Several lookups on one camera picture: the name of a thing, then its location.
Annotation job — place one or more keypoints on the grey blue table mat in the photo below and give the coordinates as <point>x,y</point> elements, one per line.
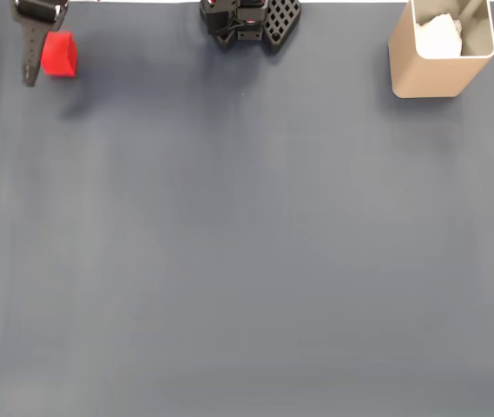
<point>246,260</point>

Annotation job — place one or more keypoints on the white crumpled paper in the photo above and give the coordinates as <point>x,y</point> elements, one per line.
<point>439,37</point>

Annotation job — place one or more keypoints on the red cube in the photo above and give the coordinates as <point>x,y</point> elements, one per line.
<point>60,54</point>

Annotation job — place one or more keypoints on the beige rectangular box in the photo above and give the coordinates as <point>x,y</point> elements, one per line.
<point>424,78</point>

